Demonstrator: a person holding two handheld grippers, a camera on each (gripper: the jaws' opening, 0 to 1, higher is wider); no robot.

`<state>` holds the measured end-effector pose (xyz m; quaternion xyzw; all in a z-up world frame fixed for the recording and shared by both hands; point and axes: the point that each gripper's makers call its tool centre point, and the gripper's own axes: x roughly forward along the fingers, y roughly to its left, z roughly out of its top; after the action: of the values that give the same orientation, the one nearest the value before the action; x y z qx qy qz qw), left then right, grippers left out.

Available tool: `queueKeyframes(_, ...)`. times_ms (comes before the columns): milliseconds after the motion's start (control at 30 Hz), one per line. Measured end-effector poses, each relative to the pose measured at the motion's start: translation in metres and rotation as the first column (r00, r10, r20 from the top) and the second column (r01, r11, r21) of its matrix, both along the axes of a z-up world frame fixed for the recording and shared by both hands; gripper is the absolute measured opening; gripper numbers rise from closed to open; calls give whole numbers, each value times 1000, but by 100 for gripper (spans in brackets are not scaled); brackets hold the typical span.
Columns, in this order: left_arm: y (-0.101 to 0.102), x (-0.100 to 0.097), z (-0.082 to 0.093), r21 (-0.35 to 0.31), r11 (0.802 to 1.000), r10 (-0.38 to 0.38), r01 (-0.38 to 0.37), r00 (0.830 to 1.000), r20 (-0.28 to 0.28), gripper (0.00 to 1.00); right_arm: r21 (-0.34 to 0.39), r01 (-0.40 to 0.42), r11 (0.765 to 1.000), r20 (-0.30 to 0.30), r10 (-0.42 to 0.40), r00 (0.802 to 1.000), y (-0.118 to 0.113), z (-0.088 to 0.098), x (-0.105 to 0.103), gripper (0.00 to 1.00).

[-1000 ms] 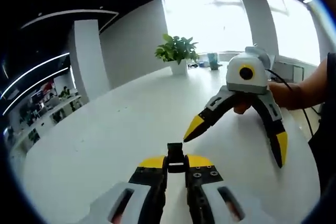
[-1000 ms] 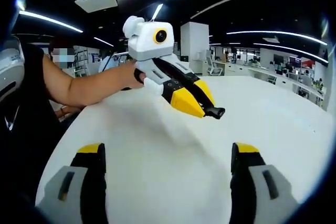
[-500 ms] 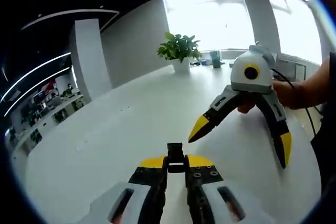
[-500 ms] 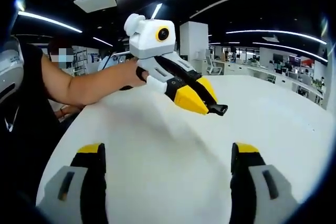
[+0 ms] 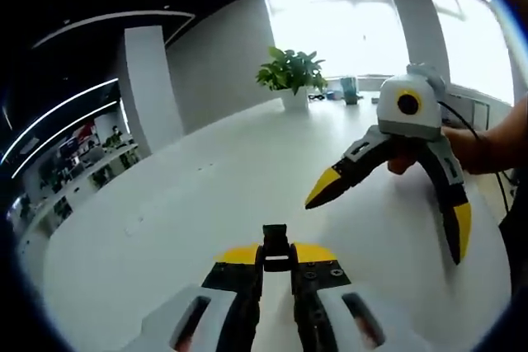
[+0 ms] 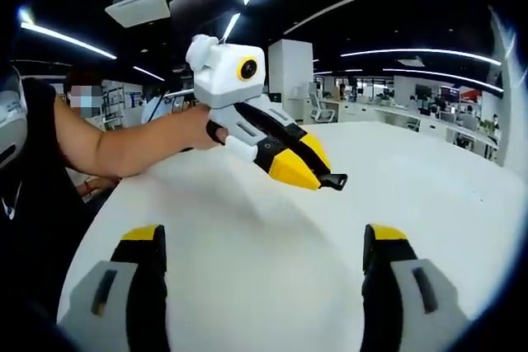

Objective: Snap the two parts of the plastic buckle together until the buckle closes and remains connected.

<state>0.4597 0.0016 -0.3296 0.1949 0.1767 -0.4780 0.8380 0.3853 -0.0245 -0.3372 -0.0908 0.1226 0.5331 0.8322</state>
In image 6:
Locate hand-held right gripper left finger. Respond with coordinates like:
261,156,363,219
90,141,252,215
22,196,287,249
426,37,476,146
57,223,171,352

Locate person's black shirt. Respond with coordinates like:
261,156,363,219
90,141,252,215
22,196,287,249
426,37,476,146
0,77,106,328

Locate black plastic buckle socket part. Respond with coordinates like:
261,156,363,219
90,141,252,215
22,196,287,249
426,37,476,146
325,173,349,191

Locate white curved machine casing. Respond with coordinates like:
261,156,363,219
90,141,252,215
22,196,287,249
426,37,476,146
0,67,30,170

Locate person's left hand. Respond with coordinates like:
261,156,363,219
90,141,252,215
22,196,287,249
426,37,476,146
182,106,231,151

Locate row of white office desks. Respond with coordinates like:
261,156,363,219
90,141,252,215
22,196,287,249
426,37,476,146
336,98,502,162

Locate ceiling air conditioner unit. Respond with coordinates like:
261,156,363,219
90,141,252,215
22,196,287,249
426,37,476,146
104,0,172,28

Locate white cable on shirt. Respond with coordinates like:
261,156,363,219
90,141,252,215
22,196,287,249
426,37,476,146
2,181,24,219

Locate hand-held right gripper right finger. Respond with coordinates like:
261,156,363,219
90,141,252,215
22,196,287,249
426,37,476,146
359,223,474,352

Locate white office chair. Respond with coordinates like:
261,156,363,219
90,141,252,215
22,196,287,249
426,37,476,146
308,92,336,124

